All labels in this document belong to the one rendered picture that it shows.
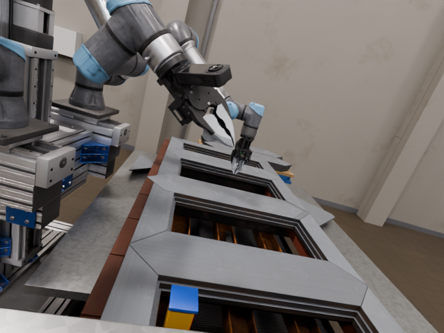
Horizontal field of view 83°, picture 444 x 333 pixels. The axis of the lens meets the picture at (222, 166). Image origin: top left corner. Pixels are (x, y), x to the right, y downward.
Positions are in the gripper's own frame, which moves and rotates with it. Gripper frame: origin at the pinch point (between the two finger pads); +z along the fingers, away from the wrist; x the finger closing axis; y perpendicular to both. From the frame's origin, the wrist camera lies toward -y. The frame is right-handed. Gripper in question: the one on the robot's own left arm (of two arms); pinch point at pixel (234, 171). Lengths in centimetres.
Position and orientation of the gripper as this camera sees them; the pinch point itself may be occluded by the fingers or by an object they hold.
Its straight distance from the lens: 130.3
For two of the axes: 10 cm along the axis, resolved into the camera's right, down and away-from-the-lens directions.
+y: 0.9, 3.4, -9.3
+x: 9.6, 2.3, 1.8
